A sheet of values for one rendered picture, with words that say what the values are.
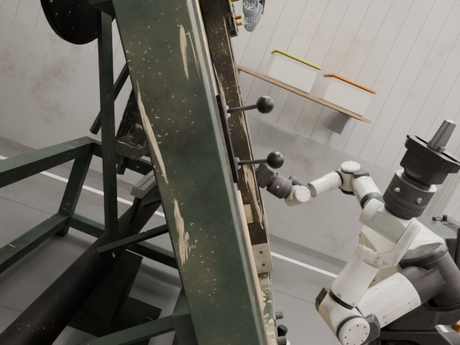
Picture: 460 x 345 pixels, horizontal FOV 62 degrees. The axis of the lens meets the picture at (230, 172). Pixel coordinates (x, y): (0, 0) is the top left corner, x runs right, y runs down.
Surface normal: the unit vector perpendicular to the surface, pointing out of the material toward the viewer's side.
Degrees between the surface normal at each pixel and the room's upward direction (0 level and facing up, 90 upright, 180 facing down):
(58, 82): 90
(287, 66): 90
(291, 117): 90
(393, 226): 106
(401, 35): 90
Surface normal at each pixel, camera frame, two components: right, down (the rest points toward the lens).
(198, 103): -0.05, 0.21
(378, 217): -0.64, 0.21
